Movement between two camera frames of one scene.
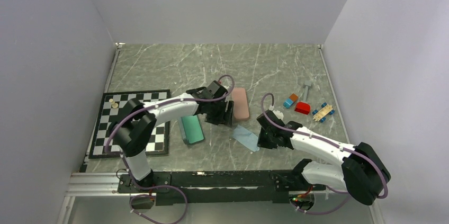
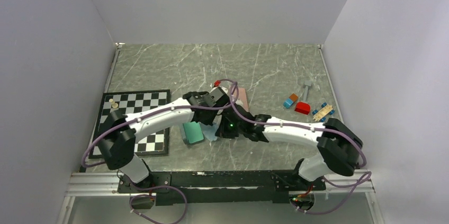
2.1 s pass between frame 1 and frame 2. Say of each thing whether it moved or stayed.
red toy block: stayed
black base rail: stayed
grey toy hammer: stayed
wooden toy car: stayed
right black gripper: moved
